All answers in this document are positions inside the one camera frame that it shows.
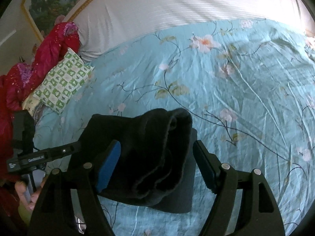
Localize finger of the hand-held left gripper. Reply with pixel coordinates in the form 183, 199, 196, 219
47, 141, 83, 158

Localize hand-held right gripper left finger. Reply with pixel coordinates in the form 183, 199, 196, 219
27, 140, 121, 236

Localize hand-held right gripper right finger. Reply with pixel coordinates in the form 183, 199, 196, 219
193, 140, 286, 236

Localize black pants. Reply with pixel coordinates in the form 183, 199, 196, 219
66, 108, 198, 214

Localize person's left hand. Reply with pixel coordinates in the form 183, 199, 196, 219
15, 174, 47, 213

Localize pale yellow pillow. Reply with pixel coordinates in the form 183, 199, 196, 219
22, 95, 45, 115

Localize green checkered pillow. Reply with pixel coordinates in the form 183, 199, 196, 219
33, 47, 95, 115

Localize red floral quilt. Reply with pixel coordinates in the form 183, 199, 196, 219
0, 22, 80, 158

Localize light blue floral blanket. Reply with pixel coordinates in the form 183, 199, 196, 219
32, 18, 315, 236

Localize white ribbed bed sheet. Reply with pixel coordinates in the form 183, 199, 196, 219
74, 0, 303, 62

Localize gold framed wall painting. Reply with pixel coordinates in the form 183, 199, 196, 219
21, 0, 119, 45

